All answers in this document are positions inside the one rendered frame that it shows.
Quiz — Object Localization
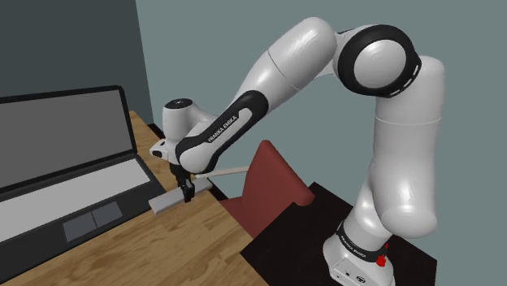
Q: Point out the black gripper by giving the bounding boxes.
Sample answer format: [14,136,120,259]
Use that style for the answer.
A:
[169,162,195,203]

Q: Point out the grey rectangular block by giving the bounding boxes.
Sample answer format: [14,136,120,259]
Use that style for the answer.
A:
[148,177,214,216]

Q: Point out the pale wooden stick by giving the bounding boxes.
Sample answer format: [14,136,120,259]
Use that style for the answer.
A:
[194,166,250,180]

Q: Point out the red chair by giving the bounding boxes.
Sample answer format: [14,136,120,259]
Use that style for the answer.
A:
[219,139,316,240]

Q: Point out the black robot stand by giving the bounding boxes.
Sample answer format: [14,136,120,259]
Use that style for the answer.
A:
[240,181,438,286]

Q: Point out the black open laptop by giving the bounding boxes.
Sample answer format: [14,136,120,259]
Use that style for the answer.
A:
[0,84,167,274]

